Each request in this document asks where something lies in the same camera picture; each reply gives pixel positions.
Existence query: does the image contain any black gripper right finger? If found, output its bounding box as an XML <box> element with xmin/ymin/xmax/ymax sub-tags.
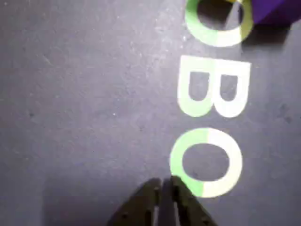
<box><xmin>169</xmin><ymin>175</ymin><xmax>219</xmax><ymax>226</ymax></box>

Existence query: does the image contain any purple wooden block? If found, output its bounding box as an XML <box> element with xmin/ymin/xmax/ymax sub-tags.
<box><xmin>248</xmin><ymin>0</ymin><xmax>301</xmax><ymax>26</ymax></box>

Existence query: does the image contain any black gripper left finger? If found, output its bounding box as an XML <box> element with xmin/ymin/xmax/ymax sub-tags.
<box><xmin>106</xmin><ymin>178</ymin><xmax>163</xmax><ymax>226</ymax></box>

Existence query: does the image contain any black mat with WOWROBO print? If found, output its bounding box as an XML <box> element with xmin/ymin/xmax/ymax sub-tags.
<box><xmin>0</xmin><ymin>0</ymin><xmax>301</xmax><ymax>226</ymax></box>

